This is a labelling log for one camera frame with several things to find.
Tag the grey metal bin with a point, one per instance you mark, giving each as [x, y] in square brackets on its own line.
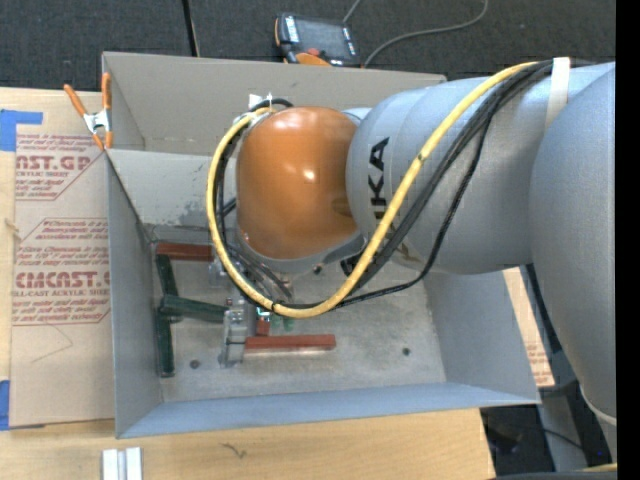
[350, 368]

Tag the red-brown flat block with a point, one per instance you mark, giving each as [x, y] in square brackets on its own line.
[184, 251]
[292, 342]

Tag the dark green flat block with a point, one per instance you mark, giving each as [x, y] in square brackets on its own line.
[195, 309]

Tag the brown cardboard board, red print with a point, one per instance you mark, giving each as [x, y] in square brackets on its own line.
[60, 368]

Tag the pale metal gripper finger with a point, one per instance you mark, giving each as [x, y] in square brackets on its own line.
[237, 324]
[232, 354]

